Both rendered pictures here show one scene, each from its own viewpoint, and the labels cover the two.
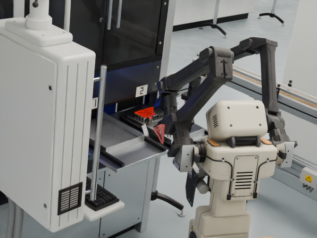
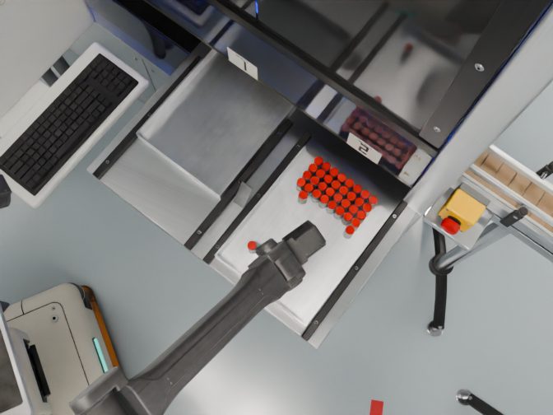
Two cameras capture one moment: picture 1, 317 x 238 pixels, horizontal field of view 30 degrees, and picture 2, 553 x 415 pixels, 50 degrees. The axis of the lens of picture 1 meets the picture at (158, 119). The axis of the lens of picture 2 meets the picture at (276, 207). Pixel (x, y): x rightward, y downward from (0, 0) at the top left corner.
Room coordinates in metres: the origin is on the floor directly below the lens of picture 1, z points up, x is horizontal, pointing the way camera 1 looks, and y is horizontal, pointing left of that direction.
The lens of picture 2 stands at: (2.80, -0.34, 2.24)
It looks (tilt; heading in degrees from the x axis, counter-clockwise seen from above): 75 degrees down; 84
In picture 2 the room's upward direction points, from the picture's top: 1 degrees clockwise
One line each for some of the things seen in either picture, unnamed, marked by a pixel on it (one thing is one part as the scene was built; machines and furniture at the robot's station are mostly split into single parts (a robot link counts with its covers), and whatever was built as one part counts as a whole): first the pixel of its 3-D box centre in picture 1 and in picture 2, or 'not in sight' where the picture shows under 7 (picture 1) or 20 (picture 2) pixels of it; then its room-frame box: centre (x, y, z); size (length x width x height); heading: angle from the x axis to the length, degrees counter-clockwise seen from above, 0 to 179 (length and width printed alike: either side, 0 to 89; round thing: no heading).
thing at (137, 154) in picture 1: (136, 133); (259, 179); (2.81, 0.11, 0.87); 0.70 x 0.48 x 0.02; 138
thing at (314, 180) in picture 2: (151, 115); (332, 197); (2.98, 0.04, 0.90); 0.18 x 0.02 x 0.05; 137
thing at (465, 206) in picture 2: not in sight; (462, 208); (3.25, -0.03, 1.00); 0.08 x 0.07 x 0.07; 48
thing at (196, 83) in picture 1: (194, 80); not in sight; (2.82, -0.16, 1.20); 0.07 x 0.06 x 0.07; 32
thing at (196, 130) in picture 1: (165, 124); (304, 234); (2.90, -0.04, 0.90); 0.34 x 0.26 x 0.04; 47
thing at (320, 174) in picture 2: (148, 114); (338, 190); (2.99, 0.06, 0.90); 0.18 x 0.02 x 0.05; 137
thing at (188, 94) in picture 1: (193, 92); not in sight; (2.82, -0.16, 1.14); 0.10 x 0.07 x 0.07; 56
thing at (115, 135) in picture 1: (103, 131); (222, 114); (2.73, 0.27, 0.90); 0.34 x 0.26 x 0.04; 48
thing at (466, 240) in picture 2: not in sight; (461, 212); (3.28, -0.01, 0.87); 0.14 x 0.13 x 0.02; 48
